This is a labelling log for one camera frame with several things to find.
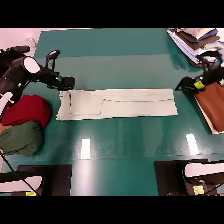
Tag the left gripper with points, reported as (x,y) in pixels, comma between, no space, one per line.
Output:
(64,83)

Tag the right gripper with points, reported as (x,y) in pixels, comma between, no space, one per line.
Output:
(191,84)

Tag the white garment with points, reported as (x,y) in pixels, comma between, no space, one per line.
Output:
(133,105)

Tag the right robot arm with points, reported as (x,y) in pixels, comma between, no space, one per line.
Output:
(213,76)

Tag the brown garment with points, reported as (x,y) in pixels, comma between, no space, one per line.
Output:
(213,105)

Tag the heap of clothes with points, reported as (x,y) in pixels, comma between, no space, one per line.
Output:
(195,41)

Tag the red garment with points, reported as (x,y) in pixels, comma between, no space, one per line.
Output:
(28,110)

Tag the green garment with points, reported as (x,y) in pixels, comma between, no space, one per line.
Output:
(21,138)

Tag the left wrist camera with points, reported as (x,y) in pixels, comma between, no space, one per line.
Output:
(53,55)

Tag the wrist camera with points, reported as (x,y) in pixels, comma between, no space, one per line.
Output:
(208,56)
(53,55)

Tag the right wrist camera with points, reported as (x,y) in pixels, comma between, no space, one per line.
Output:
(208,56)

